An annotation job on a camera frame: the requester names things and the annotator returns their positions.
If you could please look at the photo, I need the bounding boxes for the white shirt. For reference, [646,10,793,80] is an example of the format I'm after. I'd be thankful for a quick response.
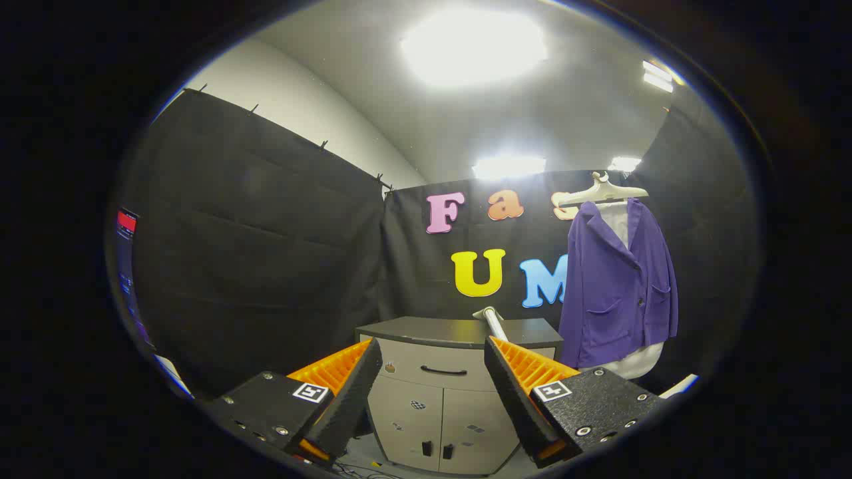
[578,202,664,380]

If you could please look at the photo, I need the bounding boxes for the long ceiling light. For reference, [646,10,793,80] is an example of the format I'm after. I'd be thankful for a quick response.
[471,155,546,180]

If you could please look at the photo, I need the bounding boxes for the double ceiling light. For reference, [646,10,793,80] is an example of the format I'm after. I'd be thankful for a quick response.
[642,60,674,92]

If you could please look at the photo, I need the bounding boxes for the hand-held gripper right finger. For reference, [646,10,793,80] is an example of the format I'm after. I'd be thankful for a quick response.
[484,335,666,468]

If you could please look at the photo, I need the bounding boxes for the white flat board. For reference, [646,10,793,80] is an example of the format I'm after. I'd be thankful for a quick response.
[659,374,700,399]
[154,354,194,399]

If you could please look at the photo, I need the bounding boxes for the white garment steamer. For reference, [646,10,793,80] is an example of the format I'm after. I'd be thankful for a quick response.
[473,306,510,341]

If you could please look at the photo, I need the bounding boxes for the purple corduroy jacket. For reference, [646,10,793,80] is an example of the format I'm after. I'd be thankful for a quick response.
[558,198,680,371]

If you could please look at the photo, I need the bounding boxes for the large ceiling light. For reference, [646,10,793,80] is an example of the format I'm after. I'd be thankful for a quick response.
[399,7,550,87]

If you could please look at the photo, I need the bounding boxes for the grey cabinet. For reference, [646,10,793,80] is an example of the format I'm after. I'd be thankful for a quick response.
[355,316,564,476]

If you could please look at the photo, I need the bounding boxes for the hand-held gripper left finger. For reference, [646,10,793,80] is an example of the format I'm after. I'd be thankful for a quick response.
[203,337,384,466]

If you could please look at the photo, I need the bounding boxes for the white clothes hanger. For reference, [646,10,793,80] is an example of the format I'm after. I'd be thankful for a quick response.
[558,171,650,207]

